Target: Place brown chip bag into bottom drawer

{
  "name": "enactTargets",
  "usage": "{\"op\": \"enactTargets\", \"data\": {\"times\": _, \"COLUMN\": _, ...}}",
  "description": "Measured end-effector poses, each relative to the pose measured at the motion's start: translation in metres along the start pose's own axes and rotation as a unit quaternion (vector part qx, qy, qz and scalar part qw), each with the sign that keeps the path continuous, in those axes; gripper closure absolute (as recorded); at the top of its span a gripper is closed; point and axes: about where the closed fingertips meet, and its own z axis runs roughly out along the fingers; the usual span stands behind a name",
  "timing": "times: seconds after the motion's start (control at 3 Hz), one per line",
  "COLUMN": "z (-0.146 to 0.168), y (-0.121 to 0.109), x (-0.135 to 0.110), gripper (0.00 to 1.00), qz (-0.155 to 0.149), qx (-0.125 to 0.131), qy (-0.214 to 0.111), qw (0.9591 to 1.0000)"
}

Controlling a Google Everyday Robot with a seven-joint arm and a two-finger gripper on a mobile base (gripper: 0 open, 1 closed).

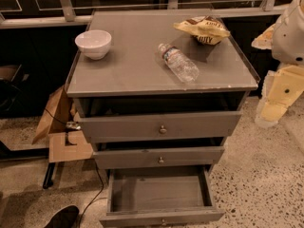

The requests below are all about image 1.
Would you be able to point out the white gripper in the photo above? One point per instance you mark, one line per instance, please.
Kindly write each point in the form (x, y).
(290, 40)

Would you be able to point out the brown yellow chip bag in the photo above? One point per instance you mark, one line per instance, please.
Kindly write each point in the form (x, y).
(207, 30)

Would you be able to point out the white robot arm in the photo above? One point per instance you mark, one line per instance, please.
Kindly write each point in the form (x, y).
(288, 36)

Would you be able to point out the grey wooden drawer cabinet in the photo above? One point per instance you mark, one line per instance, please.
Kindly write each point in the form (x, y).
(133, 79)

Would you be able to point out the grey top drawer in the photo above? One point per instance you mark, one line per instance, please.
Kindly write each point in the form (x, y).
(134, 128)

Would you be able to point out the grey drawer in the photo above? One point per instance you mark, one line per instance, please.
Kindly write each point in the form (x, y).
(134, 128)
(159, 157)
(159, 196)

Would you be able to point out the grey bottom drawer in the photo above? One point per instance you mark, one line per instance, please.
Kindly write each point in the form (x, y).
(159, 196)

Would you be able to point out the grey middle drawer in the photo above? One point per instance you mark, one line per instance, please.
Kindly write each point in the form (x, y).
(159, 157)

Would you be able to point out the clear plastic water bottle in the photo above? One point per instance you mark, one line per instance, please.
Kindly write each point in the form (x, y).
(180, 64)

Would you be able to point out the white ceramic bowl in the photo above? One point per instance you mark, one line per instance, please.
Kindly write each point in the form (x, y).
(94, 44)

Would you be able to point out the brown cardboard box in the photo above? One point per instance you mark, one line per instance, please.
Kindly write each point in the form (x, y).
(64, 144)

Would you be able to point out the black metal stand leg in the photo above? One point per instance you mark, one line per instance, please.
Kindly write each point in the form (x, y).
(48, 176)

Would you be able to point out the black shoe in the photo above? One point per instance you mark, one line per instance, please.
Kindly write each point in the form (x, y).
(64, 218)

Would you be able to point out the metal window railing frame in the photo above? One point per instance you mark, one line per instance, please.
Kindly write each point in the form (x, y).
(38, 13)

